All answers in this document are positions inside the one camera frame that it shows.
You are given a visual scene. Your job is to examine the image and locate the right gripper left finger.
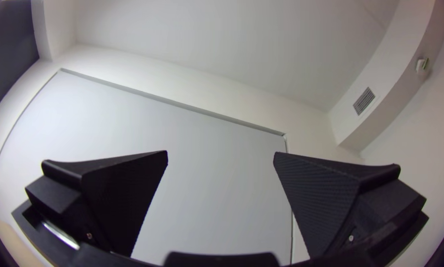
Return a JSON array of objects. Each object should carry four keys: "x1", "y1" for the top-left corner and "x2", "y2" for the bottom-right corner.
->
[{"x1": 24, "y1": 149, "x2": 169, "y2": 259}]

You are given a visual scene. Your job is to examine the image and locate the small white wall device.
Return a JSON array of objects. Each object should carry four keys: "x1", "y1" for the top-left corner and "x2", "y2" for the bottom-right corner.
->
[{"x1": 415, "y1": 56, "x2": 430, "y2": 74}]

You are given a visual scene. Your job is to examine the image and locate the white air vent grille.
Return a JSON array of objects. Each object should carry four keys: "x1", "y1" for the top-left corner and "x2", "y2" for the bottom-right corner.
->
[{"x1": 352, "y1": 87, "x2": 377, "y2": 117}]

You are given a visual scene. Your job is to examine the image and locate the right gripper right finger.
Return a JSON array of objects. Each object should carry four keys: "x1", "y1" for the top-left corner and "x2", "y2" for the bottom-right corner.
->
[{"x1": 272, "y1": 151, "x2": 428, "y2": 260}]

